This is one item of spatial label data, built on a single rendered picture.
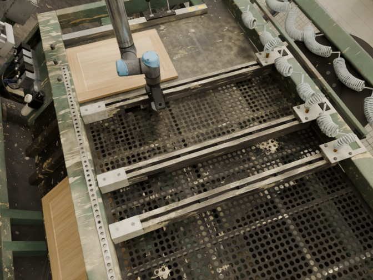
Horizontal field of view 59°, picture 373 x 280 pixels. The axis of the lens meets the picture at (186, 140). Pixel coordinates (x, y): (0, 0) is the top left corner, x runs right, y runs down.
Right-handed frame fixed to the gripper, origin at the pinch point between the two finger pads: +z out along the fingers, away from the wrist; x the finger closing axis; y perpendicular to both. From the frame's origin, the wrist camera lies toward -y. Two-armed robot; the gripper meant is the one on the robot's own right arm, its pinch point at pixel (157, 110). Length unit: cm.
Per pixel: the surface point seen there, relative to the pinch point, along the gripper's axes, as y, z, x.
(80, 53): 57, 0, 30
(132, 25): 70, -1, -6
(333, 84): -6, 14, -111
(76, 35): 71, -2, 29
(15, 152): 53, 70, 96
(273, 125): -32, -3, -50
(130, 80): 25.4, 0.2, 7.8
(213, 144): -31.8, -3.5, -18.4
